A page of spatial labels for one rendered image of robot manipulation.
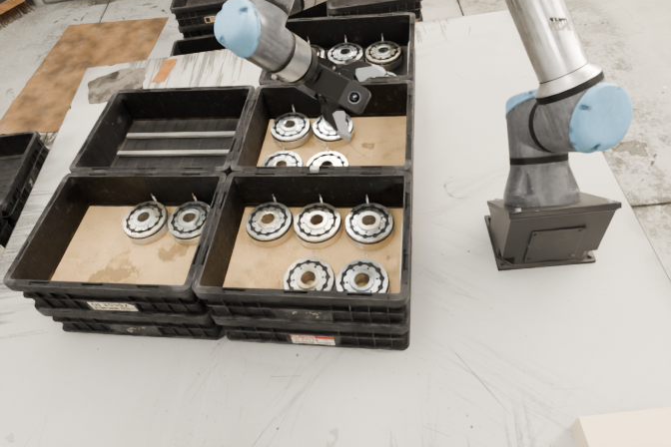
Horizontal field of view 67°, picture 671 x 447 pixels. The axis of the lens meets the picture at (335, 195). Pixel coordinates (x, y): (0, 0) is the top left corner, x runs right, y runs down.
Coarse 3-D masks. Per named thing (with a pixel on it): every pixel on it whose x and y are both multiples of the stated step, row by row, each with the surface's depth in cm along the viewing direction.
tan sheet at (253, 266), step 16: (288, 208) 116; (368, 224) 110; (400, 224) 109; (240, 240) 112; (288, 240) 110; (336, 240) 109; (400, 240) 106; (240, 256) 109; (256, 256) 109; (272, 256) 108; (288, 256) 108; (304, 256) 107; (320, 256) 107; (336, 256) 106; (352, 256) 106; (368, 256) 105; (384, 256) 105; (240, 272) 107; (256, 272) 106; (272, 272) 106; (336, 272) 104
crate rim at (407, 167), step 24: (408, 96) 120; (408, 120) 115; (240, 144) 117; (408, 144) 112; (240, 168) 112; (264, 168) 112; (288, 168) 110; (336, 168) 108; (360, 168) 108; (384, 168) 107; (408, 168) 106
